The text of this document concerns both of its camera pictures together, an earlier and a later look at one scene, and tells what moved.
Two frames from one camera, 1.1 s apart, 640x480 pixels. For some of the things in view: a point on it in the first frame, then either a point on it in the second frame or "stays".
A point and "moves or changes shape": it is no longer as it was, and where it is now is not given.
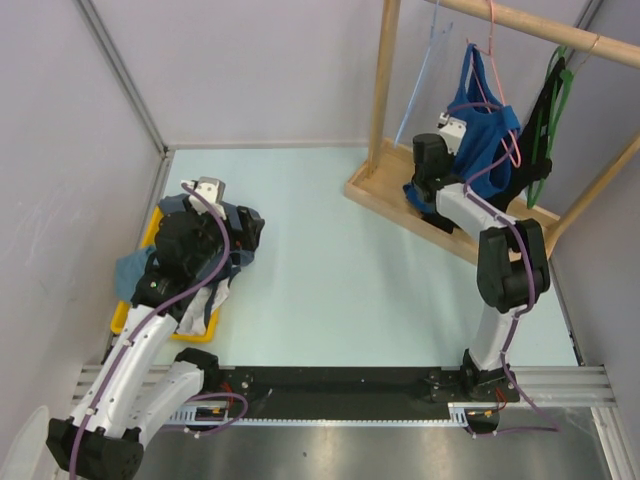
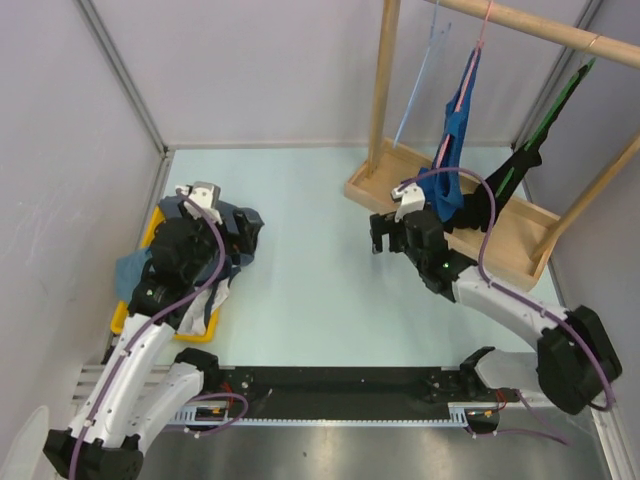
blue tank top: x=484 y=144 moves or changes shape
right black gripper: x=450 y=159 to x=382 y=225
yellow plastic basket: x=122 y=310 stays
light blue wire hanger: x=435 y=34 stays
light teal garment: x=129 y=268 stays
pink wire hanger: x=486 y=95 to x=466 y=87
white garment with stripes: x=198 y=317 stays
